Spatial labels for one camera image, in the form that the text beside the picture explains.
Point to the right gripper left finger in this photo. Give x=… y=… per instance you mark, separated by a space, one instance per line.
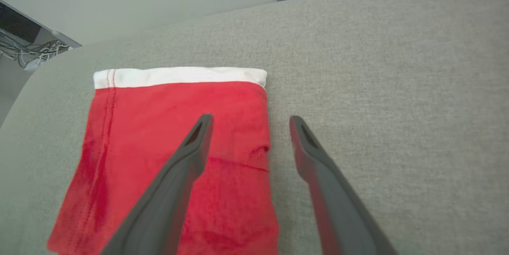
x=167 y=203

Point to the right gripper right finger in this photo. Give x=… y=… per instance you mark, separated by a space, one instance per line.
x=338 y=215

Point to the red white shorts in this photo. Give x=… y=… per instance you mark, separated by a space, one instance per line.
x=139 y=127

